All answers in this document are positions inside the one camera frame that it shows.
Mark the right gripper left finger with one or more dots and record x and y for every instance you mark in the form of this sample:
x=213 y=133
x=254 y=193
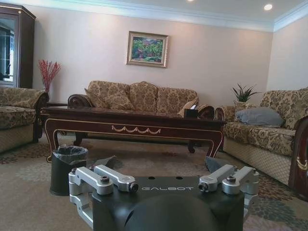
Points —
x=87 y=179

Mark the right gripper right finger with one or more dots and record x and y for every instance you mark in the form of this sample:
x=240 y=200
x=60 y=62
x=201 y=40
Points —
x=237 y=179

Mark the black trash bin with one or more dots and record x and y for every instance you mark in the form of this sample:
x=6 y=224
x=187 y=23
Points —
x=60 y=175

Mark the grey bin liner bag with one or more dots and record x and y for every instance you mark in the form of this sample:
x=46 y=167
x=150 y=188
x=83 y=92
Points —
x=69 y=152

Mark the floral sofa with grey pillow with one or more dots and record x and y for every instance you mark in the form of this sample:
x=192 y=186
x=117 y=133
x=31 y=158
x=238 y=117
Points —
x=267 y=142

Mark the grey pillow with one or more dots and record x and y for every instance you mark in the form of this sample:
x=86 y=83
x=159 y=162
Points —
x=260 y=117

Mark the dark wood coffee table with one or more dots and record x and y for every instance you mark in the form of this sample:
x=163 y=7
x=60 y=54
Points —
x=134 y=130

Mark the dark wood side table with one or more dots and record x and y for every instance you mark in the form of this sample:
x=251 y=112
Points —
x=56 y=105

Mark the black tissue box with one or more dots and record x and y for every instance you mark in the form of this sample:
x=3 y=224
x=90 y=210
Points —
x=191 y=112

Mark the floral throw cushion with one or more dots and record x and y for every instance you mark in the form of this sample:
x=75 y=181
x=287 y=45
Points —
x=110 y=99

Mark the green potted plant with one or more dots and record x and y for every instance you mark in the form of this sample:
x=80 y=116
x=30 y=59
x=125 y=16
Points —
x=245 y=95

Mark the striped edge throw cushion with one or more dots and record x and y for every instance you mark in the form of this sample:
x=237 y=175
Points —
x=188 y=106

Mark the floral patterned armchair sofa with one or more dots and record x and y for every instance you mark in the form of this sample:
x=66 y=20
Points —
x=16 y=120

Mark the three-seat floral patterned sofa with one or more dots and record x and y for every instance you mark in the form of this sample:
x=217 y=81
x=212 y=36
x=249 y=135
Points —
x=149 y=96

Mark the red decorative branches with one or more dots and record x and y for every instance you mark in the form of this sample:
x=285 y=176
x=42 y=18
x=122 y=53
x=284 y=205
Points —
x=49 y=72

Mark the gold framed landscape painting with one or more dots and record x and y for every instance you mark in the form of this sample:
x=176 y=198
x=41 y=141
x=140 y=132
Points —
x=147 y=48

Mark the dark wood glass display cabinet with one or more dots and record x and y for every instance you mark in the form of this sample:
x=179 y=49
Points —
x=16 y=48

